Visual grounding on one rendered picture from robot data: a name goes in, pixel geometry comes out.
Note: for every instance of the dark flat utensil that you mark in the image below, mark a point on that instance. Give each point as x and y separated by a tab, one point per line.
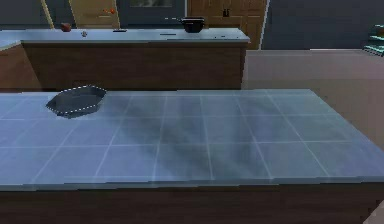
167	34

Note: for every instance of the red apple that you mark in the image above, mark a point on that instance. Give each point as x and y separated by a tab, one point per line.
65	27

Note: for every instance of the brown counter with blue tiled top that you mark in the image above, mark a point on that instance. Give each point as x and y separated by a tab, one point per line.
206	143

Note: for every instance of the wooden cupboard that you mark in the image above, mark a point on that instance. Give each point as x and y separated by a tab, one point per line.
233	16

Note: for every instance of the black pot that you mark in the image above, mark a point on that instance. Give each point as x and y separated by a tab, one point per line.
192	25

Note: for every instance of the black flat utensil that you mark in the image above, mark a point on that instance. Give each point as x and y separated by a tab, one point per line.
119	30

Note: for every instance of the teal shelf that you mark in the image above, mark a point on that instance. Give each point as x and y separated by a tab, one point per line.
375	41

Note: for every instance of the small pale round object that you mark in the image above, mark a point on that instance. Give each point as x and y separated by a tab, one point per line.
84	33

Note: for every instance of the brown counter with pale blue top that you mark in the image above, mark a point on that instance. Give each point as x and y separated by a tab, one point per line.
133	63

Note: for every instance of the dark framed window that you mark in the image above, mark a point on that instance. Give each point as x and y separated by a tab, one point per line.
151	11

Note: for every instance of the dark grey shallow bowl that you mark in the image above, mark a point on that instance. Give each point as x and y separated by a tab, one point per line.
76	101

